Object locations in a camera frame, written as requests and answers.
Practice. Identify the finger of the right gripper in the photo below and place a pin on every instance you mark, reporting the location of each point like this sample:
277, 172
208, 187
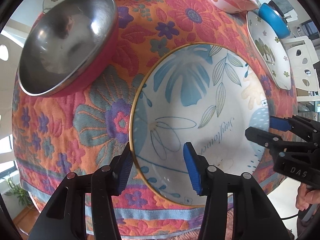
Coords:
276, 144
302, 127

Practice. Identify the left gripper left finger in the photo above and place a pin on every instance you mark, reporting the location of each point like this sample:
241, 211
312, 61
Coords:
63, 217

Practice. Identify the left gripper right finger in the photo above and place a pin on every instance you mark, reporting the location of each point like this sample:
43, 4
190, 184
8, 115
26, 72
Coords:
254, 215

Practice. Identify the large round blue-leaf plate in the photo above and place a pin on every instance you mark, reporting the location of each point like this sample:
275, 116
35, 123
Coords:
201, 93

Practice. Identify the blue steel bowl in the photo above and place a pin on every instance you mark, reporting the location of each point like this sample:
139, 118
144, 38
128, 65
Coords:
275, 20

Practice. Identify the red steel bowl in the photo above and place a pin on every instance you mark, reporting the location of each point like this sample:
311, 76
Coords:
68, 48

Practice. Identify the right hand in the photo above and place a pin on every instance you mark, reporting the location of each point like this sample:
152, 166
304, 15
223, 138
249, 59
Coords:
306, 197

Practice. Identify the potted green plant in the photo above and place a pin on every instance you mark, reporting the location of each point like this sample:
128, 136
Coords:
15, 190

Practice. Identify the white chair right side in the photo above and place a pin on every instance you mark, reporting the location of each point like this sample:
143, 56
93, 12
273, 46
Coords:
303, 59

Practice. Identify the floral orange table mat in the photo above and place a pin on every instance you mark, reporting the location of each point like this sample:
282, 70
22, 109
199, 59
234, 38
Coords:
83, 131

